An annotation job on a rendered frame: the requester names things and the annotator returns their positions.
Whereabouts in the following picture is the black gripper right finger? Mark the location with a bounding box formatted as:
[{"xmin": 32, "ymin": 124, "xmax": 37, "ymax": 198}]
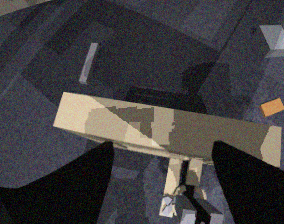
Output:
[{"xmin": 211, "ymin": 141, "xmax": 284, "ymax": 224}]

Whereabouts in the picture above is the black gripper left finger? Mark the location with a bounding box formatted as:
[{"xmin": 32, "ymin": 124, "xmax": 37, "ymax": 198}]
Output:
[{"xmin": 0, "ymin": 141, "xmax": 114, "ymax": 224}]

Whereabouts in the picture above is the orange flat bar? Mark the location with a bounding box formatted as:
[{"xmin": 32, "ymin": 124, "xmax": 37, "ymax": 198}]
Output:
[{"xmin": 259, "ymin": 99, "xmax": 284, "ymax": 117}]

